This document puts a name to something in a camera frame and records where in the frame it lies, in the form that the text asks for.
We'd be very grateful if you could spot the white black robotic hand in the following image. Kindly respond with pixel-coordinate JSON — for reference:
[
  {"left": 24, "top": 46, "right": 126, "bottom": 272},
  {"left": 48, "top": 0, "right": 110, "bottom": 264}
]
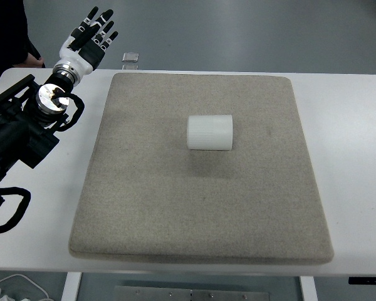
[{"left": 53, "top": 6, "right": 118, "bottom": 75}]

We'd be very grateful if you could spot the white plastic cup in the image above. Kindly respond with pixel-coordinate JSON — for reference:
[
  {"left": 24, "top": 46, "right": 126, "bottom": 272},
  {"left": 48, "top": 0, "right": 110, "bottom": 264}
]
[{"left": 186, "top": 115, "right": 233, "bottom": 151}]

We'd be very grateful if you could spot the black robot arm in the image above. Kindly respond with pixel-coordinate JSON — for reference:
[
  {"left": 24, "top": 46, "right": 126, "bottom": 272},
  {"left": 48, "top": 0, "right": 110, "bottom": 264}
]
[{"left": 0, "top": 7, "right": 118, "bottom": 182}]

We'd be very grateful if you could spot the metal floor socket plate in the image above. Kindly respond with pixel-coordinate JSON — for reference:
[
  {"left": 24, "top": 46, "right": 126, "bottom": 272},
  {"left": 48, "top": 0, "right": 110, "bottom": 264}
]
[{"left": 122, "top": 52, "right": 139, "bottom": 70}]

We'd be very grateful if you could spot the person in dark clothes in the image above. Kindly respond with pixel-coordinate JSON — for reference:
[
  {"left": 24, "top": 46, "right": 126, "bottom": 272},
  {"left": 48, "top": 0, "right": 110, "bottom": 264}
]
[{"left": 0, "top": 1, "right": 45, "bottom": 77}]

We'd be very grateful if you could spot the beige felt mat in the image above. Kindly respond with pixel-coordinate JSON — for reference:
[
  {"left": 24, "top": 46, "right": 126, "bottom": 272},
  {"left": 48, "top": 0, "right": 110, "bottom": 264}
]
[{"left": 69, "top": 73, "right": 334, "bottom": 265}]

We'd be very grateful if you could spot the white table leg left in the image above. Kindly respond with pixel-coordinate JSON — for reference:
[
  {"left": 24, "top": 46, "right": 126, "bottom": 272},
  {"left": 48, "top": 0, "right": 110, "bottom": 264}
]
[{"left": 60, "top": 272, "right": 82, "bottom": 301}]

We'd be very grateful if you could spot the white table leg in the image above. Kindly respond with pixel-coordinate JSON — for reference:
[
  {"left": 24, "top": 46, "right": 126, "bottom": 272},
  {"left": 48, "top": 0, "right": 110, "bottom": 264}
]
[
  {"left": 60, "top": 272, "right": 82, "bottom": 301},
  {"left": 300, "top": 276, "right": 318, "bottom": 301}
]

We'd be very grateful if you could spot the white table leg right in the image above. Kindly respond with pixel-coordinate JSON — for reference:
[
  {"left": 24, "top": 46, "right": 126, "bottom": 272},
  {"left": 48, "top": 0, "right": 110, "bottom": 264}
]
[{"left": 300, "top": 276, "right": 318, "bottom": 301}]

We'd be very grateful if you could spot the black table control panel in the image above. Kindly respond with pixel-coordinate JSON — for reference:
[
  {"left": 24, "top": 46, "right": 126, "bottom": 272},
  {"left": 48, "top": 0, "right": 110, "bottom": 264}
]
[{"left": 348, "top": 277, "right": 376, "bottom": 285}]

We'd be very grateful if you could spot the black braided cable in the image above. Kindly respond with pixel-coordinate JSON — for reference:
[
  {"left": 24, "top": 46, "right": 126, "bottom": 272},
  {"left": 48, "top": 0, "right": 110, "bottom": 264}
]
[{"left": 0, "top": 186, "right": 31, "bottom": 235}]

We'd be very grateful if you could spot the white cable on floor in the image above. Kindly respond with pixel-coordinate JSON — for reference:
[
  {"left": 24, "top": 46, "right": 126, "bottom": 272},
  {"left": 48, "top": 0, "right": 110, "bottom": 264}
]
[{"left": 0, "top": 273, "right": 51, "bottom": 301}]

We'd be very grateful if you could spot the metal table base plate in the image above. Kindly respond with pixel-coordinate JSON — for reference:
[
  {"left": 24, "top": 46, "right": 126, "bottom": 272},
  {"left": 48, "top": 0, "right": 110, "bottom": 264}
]
[{"left": 113, "top": 286, "right": 270, "bottom": 301}]

